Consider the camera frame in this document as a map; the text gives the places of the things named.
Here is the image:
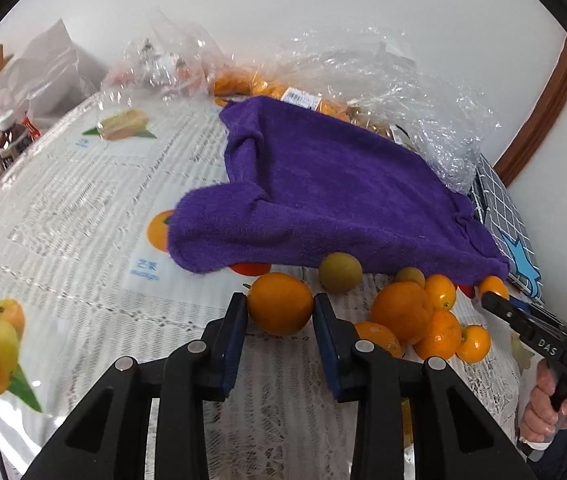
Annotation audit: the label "small orange fruit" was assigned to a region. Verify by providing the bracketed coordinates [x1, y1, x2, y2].
[456, 325, 492, 364]

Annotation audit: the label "orange tangerine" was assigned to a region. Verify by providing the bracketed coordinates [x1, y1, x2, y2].
[413, 309, 461, 361]

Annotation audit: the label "small orange kumquat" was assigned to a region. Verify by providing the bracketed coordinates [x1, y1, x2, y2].
[477, 275, 509, 300]

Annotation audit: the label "small red fruit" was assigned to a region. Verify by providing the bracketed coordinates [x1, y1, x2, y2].
[457, 285, 477, 299]

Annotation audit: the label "large mandarin orange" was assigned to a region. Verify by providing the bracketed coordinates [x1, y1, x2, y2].
[370, 282, 433, 347]

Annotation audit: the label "small orange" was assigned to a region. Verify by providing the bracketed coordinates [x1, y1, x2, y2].
[425, 274, 456, 311]

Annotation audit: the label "small yellow-green fruit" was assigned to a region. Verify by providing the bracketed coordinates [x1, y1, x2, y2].
[393, 266, 425, 288]

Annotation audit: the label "green-brown round fruit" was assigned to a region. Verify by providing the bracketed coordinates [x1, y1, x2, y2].
[318, 252, 363, 294]

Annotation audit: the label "person's right hand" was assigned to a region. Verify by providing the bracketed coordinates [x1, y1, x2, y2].
[519, 360, 567, 442]

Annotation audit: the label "grey checked star cushion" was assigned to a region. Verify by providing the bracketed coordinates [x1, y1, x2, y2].
[468, 155, 544, 306]

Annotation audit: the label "purple towel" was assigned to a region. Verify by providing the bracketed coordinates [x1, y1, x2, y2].
[168, 96, 509, 285]

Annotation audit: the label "brown drink bottle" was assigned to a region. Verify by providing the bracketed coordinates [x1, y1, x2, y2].
[0, 110, 33, 169]

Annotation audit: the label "clear plastic bag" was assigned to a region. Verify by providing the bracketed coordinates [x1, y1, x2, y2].
[267, 27, 500, 194]

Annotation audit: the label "white paper bag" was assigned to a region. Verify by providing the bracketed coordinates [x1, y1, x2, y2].
[0, 20, 98, 122]

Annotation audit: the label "bagged oranges with label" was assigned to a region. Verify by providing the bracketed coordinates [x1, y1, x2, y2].
[212, 67, 352, 122]

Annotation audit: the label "clear bag of small fruit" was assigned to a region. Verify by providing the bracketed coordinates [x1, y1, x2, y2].
[101, 8, 233, 99]

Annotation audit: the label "brown wooden door frame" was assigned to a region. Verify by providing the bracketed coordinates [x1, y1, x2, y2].
[494, 36, 567, 186]

